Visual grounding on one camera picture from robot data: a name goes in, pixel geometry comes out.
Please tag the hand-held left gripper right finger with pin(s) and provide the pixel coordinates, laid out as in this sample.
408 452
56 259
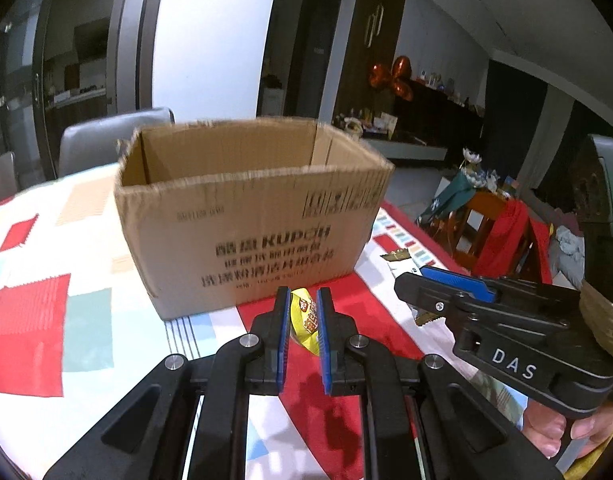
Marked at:
325 340

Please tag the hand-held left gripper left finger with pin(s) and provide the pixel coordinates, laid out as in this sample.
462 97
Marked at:
284 340

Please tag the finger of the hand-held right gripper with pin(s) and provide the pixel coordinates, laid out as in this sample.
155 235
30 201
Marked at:
456 280
426 297

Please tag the yellow snack packet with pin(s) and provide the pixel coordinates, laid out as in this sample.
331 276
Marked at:
306 320

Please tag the white green snack packet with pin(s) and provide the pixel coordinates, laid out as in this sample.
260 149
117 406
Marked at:
404 262

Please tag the brown cardboard box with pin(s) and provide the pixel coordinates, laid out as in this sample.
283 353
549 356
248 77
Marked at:
236 200

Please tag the person's right hand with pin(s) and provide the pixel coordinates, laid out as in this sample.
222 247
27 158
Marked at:
538 430

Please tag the wooden chair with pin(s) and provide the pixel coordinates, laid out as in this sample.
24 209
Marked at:
479 230

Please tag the red cloth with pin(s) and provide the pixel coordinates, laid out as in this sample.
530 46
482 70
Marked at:
508 235

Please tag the green patterned cloth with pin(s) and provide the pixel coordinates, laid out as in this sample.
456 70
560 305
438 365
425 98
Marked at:
449 197

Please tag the grey cloth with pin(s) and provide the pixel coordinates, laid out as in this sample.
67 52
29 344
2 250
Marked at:
568 250

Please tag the white flower ornament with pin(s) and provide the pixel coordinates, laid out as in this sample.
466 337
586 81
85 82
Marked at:
474 157

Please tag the low white cabinet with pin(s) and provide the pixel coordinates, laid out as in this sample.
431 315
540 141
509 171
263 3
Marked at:
411 147

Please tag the dark sideboard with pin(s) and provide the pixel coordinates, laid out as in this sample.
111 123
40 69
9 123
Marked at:
441 115

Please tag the dark grey rounded object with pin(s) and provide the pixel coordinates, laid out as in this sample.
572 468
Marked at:
598 185

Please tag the red foil balloon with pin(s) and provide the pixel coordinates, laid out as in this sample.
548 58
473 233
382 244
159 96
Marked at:
391 77

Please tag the colourful patchwork tablecloth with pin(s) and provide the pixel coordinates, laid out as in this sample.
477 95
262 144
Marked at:
36 310

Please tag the large grey chair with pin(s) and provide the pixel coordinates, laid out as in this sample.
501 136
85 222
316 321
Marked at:
111 135

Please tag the glass sliding door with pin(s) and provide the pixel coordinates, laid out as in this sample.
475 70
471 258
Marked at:
76 60

